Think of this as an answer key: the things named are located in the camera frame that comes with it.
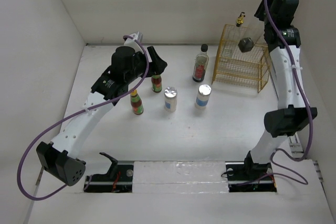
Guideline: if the metal mounting rail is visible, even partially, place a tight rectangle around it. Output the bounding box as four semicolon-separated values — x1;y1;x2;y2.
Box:
119;161;246;185

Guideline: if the square bottle dark residue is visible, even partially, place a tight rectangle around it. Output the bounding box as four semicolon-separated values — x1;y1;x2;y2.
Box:
238;16;264;53

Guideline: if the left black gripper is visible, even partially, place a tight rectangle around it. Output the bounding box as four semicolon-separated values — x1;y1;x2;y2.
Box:
125;47;166;84

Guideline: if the right silver lid jar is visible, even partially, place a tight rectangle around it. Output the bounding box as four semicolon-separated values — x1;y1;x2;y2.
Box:
195;84;212;110

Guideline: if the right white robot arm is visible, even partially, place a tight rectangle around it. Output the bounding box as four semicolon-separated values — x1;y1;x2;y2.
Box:
243;0;318;179

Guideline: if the left silver lid jar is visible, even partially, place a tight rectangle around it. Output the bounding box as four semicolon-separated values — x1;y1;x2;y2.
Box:
164;87;177;112

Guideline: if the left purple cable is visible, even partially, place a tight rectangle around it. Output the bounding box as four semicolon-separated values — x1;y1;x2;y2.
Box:
16;34;151;200

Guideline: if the yellow wire rack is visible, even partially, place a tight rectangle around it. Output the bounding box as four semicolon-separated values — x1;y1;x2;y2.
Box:
212;24;269;92

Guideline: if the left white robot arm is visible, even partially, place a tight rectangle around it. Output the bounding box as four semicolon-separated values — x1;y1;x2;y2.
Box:
36;46;167;186

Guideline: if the clear gold spout bottle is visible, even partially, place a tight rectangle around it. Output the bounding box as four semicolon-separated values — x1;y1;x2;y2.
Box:
224;12;245;58

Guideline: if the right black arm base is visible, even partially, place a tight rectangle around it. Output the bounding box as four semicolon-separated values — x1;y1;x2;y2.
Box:
222;162;277;193

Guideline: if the chili sauce bottle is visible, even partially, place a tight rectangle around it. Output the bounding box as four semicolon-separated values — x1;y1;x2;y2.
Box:
151;75;162;93
130;90;144;115

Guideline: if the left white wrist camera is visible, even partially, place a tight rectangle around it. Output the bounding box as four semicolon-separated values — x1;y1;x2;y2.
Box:
123;31;143;46

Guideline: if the silver lid jar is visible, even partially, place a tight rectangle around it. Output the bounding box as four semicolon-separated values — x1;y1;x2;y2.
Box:
195;84;212;110
164;87;177;112

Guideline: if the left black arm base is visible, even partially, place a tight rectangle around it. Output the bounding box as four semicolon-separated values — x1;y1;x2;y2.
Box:
83;152;134;194

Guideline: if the dark soy sauce bottle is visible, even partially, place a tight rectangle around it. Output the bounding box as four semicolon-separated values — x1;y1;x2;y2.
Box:
192;44;209;82

